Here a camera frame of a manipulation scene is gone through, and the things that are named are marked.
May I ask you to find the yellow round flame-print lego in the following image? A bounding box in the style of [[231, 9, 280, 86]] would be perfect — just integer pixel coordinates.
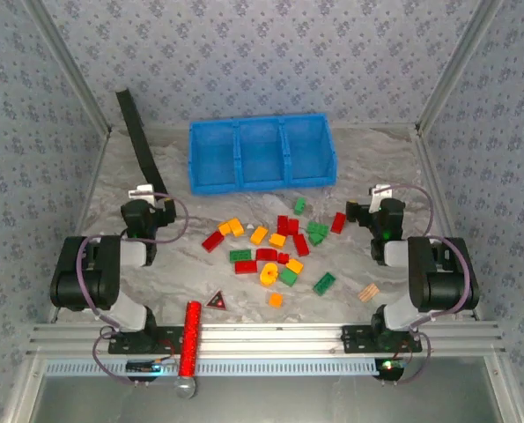
[[259, 262, 280, 287]]

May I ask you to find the blue plastic bin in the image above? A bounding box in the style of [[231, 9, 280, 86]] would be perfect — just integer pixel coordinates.
[[280, 113, 338, 189], [188, 118, 240, 197], [233, 116, 289, 191]]

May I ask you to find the red triangle block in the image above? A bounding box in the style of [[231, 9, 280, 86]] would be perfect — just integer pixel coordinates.
[[205, 289, 228, 310]]

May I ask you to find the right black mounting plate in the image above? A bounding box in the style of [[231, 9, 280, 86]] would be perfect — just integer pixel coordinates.
[[341, 324, 423, 353]]

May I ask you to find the black mounting plate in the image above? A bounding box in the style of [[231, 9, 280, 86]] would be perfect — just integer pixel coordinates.
[[341, 324, 423, 353], [107, 326, 177, 355]]

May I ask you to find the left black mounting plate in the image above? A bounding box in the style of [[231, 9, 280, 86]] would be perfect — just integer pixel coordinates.
[[107, 326, 177, 355]]

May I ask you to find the red glitter microphone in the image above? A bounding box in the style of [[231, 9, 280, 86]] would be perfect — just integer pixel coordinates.
[[174, 301, 203, 400]]

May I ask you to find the left circuit board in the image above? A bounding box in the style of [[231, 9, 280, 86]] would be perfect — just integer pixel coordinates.
[[126, 360, 163, 376]]

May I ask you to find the circuit board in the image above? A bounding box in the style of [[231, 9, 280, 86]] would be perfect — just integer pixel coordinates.
[[126, 360, 163, 376], [374, 358, 405, 381]]

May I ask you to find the right circuit board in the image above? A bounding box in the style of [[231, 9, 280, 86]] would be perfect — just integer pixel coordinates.
[[374, 358, 405, 381]]

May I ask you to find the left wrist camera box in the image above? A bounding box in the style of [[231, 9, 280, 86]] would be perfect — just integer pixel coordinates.
[[128, 183, 156, 200]]

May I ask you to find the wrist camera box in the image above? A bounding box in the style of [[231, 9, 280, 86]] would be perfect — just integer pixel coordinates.
[[128, 183, 156, 200], [368, 183, 395, 200]]

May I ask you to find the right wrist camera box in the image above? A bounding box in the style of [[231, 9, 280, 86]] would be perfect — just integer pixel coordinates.
[[368, 183, 395, 200]]

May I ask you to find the aluminium side rail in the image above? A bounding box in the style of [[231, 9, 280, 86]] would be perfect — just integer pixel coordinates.
[[48, 129, 114, 323], [413, 129, 482, 321]]

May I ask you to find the black flat strap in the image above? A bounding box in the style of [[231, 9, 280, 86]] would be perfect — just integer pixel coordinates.
[[114, 89, 171, 196]]

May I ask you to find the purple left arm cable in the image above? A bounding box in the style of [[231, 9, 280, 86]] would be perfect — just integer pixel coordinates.
[[77, 192, 190, 330]]

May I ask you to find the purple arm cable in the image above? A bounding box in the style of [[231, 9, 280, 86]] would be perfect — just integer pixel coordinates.
[[77, 192, 190, 330], [375, 183, 471, 330]]

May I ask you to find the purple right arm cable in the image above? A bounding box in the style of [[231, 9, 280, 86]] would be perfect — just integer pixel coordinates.
[[375, 183, 471, 330]]

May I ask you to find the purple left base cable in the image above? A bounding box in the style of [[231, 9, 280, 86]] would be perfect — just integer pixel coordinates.
[[92, 328, 136, 386]]

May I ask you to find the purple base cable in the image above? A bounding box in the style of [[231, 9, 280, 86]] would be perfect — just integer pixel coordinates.
[[92, 328, 136, 386], [392, 332, 432, 385]]

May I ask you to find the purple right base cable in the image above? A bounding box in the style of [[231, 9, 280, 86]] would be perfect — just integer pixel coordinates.
[[392, 332, 432, 385]]

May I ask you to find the aluminium extrusion rail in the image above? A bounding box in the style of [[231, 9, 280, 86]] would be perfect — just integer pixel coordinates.
[[26, 321, 507, 356]]

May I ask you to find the aluminium corner post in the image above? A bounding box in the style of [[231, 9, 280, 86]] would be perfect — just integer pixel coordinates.
[[414, 0, 507, 135], [26, 0, 114, 135]]

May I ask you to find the white slotted cable duct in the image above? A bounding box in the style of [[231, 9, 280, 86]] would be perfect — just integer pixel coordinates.
[[44, 357, 487, 377]]

